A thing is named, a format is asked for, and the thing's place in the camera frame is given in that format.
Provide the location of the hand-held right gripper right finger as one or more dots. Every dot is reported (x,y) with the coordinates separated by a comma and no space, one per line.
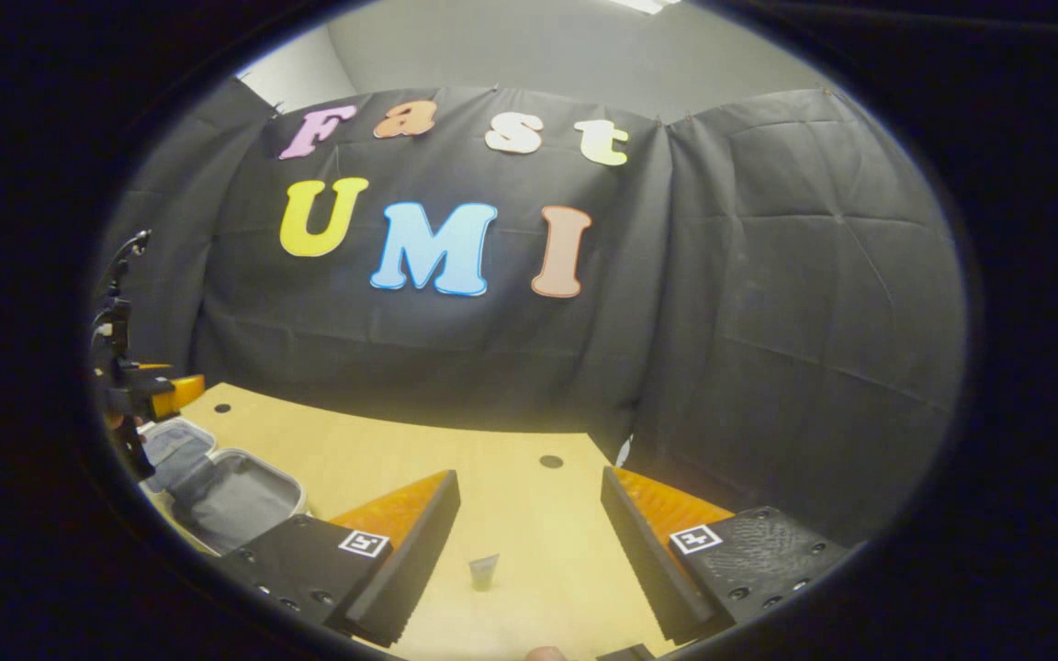
(644,569)

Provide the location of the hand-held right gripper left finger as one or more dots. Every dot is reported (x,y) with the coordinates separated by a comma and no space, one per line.
(410,569)

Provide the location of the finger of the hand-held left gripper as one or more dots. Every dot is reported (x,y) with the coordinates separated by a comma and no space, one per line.
(154,402)

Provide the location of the small grey skincare tube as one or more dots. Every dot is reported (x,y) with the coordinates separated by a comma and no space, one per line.
(484,574)

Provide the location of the white suitcase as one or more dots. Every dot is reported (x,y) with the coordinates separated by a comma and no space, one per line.
(235,500)

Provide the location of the black backdrop cloth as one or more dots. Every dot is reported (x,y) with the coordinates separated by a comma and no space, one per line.
(768,321)

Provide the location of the long ceiling light panel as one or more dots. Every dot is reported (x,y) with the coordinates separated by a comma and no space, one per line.
(648,5)

